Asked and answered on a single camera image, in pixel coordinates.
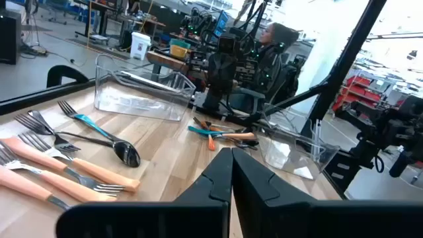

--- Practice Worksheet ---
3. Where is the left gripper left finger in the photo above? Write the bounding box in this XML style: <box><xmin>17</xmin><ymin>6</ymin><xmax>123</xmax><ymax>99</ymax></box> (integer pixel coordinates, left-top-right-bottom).
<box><xmin>55</xmin><ymin>147</ymin><xmax>233</xmax><ymax>238</ymax></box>

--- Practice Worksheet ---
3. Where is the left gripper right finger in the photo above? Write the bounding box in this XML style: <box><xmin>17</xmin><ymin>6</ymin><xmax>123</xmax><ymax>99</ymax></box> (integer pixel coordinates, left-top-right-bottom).
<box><xmin>232</xmin><ymin>147</ymin><xmax>423</xmax><ymax>238</ymax></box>

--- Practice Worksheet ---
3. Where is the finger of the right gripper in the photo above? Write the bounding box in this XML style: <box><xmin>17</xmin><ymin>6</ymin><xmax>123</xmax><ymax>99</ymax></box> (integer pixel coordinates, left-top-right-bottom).
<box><xmin>210</xmin><ymin>67</ymin><xmax>225</xmax><ymax>89</ymax></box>
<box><xmin>223</xmin><ymin>67</ymin><xmax>237</xmax><ymax>89</ymax></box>

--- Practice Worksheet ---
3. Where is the teal handled fork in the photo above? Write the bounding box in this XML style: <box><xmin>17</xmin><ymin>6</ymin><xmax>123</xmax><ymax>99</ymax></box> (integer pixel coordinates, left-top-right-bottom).
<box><xmin>57</xmin><ymin>100</ymin><xmax>115</xmax><ymax>139</ymax></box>

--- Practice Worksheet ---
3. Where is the grey office chair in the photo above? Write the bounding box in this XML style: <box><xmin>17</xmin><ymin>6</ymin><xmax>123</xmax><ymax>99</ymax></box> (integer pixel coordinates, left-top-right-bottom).
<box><xmin>229</xmin><ymin>59</ymin><xmax>300</xmax><ymax>115</ymax></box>

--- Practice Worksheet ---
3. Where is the yellow plastic tub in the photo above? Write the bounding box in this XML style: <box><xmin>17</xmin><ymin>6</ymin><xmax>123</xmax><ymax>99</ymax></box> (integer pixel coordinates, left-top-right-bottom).
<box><xmin>169</xmin><ymin>44</ymin><xmax>190</xmax><ymax>60</ymax></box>

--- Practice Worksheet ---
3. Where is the teal plastic tub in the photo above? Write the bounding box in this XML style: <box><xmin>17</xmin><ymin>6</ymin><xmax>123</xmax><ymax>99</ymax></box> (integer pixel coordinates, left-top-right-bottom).
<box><xmin>169</xmin><ymin>38</ymin><xmax>192</xmax><ymax>49</ymax></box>

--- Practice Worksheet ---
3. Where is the person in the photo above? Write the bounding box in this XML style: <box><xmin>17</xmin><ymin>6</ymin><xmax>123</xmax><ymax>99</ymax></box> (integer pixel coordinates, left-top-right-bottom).
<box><xmin>258</xmin><ymin>22</ymin><xmax>300</xmax><ymax>103</ymax></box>

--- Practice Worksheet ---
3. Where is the clear plastic bin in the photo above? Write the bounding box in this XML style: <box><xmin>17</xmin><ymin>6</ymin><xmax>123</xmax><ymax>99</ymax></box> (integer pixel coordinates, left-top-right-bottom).
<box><xmin>94</xmin><ymin>54</ymin><xmax>197</xmax><ymax>122</ymax></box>
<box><xmin>257</xmin><ymin>102</ymin><xmax>341</xmax><ymax>181</ymax></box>

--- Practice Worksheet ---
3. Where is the black spoon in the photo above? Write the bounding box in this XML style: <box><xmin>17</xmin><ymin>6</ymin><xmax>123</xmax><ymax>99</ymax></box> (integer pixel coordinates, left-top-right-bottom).
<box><xmin>231</xmin><ymin>137</ymin><xmax>260</xmax><ymax>151</ymax></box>
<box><xmin>107</xmin><ymin>134</ymin><xmax>142</xmax><ymax>169</ymax></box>

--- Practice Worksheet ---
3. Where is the white trash bin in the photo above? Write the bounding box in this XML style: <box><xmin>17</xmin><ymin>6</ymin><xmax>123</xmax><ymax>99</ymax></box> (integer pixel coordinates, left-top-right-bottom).
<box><xmin>130</xmin><ymin>31</ymin><xmax>152</xmax><ymax>61</ymax></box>

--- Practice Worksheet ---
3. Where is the red storage rack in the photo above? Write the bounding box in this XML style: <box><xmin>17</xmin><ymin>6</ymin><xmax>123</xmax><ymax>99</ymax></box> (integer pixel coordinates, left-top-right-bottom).
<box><xmin>331</xmin><ymin>75</ymin><xmax>404</xmax><ymax>113</ymax></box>

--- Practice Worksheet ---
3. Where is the black C clamp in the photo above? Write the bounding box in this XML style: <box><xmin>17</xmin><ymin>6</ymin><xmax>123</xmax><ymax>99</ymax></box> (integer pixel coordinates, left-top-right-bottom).
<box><xmin>46</xmin><ymin>64</ymin><xmax>90</xmax><ymax>89</ymax></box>

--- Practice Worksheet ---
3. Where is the black computer tower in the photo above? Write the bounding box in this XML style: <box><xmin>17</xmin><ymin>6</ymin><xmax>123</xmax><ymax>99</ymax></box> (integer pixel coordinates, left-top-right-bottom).
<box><xmin>0</xmin><ymin>9</ymin><xmax>22</xmax><ymax>65</ymax></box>

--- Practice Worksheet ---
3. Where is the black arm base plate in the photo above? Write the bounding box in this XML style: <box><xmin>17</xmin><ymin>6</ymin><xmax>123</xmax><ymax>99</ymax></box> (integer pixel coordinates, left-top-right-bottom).
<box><xmin>193</xmin><ymin>99</ymin><xmax>265</xmax><ymax>126</ymax></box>

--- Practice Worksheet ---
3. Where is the orange handled fork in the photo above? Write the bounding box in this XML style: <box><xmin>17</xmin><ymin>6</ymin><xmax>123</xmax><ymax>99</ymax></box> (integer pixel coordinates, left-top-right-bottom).
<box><xmin>0</xmin><ymin>165</ymin><xmax>72</xmax><ymax>212</ymax></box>
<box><xmin>17</xmin><ymin>131</ymin><xmax>141</xmax><ymax>193</ymax></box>
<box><xmin>1</xmin><ymin>136</ymin><xmax>126</xmax><ymax>196</ymax></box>
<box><xmin>0</xmin><ymin>143</ymin><xmax>117</xmax><ymax>204</ymax></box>

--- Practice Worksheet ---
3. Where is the black aluminium table frame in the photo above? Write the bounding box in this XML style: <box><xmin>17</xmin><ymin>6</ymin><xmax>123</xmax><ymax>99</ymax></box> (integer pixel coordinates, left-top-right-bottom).
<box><xmin>0</xmin><ymin>0</ymin><xmax>389</xmax><ymax>201</ymax></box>

